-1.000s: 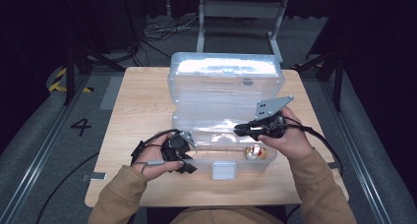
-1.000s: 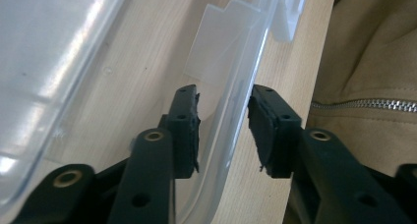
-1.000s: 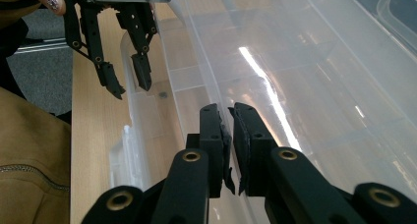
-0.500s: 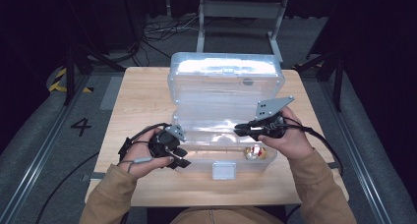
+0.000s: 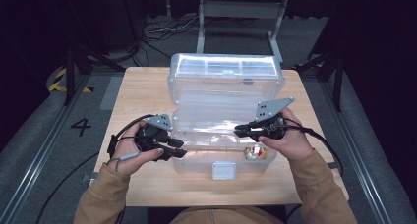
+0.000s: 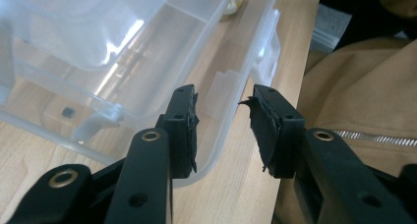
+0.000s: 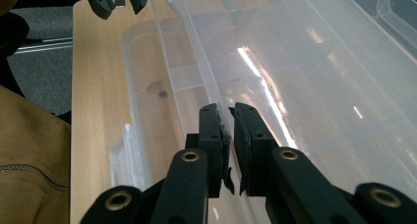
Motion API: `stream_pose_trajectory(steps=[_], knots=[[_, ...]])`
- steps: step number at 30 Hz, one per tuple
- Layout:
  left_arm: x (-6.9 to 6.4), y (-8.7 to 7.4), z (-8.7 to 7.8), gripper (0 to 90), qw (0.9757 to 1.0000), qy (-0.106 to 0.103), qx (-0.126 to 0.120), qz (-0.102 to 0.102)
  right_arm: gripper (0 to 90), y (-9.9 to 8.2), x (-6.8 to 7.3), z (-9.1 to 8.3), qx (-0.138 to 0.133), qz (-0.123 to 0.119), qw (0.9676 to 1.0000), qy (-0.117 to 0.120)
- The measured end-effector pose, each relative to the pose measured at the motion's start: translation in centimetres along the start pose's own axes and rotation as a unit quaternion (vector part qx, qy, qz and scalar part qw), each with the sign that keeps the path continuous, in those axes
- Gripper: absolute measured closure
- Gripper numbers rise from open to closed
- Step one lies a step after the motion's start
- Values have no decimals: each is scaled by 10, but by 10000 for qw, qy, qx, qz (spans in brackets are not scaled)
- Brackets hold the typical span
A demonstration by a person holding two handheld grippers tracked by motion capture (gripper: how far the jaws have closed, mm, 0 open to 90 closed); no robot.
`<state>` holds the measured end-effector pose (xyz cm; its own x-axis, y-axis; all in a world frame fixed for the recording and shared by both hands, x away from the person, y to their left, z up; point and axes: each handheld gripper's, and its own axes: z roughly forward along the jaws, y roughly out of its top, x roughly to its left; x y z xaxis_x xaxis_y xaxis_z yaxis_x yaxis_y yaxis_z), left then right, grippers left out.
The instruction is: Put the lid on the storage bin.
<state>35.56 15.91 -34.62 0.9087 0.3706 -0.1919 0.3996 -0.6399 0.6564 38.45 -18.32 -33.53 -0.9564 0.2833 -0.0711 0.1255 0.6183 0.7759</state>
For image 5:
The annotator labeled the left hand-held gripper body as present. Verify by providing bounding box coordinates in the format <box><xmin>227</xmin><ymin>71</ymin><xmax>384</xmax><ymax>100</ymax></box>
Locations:
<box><xmin>136</xmin><ymin>113</ymin><xmax>174</xmax><ymax>151</ymax></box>

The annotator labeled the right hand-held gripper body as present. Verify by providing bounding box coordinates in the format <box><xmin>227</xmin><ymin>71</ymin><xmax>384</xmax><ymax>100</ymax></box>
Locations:
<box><xmin>252</xmin><ymin>96</ymin><xmax>295</xmax><ymax>140</ymax></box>

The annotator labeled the small round gold red ball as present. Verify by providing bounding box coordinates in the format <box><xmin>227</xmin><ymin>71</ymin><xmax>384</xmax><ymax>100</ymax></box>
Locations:
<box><xmin>244</xmin><ymin>145</ymin><xmax>268</xmax><ymax>162</ymax></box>

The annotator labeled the clear plastic storage box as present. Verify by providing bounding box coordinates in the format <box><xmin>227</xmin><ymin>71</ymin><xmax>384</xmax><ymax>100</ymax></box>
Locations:
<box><xmin>166</xmin><ymin>52</ymin><xmax>285</xmax><ymax>182</ymax></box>

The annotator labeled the person's right hand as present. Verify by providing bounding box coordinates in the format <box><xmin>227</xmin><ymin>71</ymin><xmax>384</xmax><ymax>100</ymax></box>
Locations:
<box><xmin>259</xmin><ymin>107</ymin><xmax>315</xmax><ymax>162</ymax></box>

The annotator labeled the person's left hand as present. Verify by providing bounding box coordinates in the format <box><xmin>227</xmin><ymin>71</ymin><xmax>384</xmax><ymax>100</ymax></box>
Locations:
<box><xmin>109</xmin><ymin>120</ymin><xmax>164</xmax><ymax>175</ymax></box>

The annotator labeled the person's tan jacket torso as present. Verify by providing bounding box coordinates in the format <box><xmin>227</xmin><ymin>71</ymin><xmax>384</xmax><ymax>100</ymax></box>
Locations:
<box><xmin>170</xmin><ymin>206</ymin><xmax>286</xmax><ymax>224</ymax></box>

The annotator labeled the black metal stand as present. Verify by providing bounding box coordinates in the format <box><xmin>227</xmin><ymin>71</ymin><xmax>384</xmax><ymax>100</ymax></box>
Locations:
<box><xmin>61</xmin><ymin>0</ymin><xmax>127</xmax><ymax>106</ymax></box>
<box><xmin>292</xmin><ymin>48</ymin><xmax>346</xmax><ymax>113</ymax></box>

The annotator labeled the yellow black hazard tape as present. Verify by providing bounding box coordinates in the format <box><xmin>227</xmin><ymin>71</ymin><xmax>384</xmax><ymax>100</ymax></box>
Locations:
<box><xmin>48</xmin><ymin>67</ymin><xmax>94</xmax><ymax>94</ymax></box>

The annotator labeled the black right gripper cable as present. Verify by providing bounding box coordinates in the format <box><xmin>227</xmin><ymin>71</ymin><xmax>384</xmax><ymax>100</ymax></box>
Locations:
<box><xmin>281</xmin><ymin>117</ymin><xmax>345</xmax><ymax>178</ymax></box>

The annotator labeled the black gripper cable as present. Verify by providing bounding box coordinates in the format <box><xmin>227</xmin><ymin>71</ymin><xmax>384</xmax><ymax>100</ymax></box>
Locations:
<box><xmin>281</xmin><ymin>117</ymin><xmax>345</xmax><ymax>178</ymax></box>
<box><xmin>33</xmin><ymin>114</ymin><xmax>155</xmax><ymax>224</ymax></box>

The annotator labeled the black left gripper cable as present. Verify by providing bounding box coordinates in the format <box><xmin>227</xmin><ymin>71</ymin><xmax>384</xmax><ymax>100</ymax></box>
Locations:
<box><xmin>33</xmin><ymin>114</ymin><xmax>155</xmax><ymax>224</ymax></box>

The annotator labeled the tangle of floor cables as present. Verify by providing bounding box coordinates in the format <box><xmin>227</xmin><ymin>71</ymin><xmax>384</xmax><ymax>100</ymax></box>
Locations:
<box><xmin>141</xmin><ymin>13</ymin><xmax>202</xmax><ymax>68</ymax></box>

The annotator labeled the grey metal desk frame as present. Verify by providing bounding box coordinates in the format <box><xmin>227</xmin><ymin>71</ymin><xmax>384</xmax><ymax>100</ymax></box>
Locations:
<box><xmin>195</xmin><ymin>0</ymin><xmax>289</xmax><ymax>65</ymax></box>

